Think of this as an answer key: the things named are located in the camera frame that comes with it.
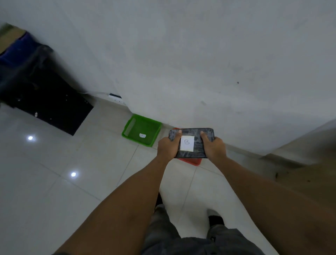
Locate black plastic sheet pile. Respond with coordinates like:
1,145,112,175
0,60,94,136

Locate blue plastic container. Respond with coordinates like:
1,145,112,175
0,31,40,66

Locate person's left forearm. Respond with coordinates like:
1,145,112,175
54,155,174,255

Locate white power strip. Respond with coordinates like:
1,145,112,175
108,93,126,105

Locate person's right forearm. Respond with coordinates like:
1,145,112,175
215,155,336,255

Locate person's left hand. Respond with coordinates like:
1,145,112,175
157,129,183,163

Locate person's right hand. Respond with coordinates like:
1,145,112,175
200,131,228,161

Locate brown cardboard box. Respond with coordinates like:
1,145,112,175
0,23,27,54

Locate person's right foot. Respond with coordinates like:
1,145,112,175
206,209,225,227

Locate red plastic basket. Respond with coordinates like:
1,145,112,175
172,127,203,166

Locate green plastic basket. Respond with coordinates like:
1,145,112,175
121,113,162,147

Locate light wooden table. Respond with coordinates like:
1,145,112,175
261,119,336,211

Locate black packet labelled B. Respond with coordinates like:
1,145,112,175
168,128,215,159

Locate person's grey trousers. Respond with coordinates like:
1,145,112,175
141,204,266,255

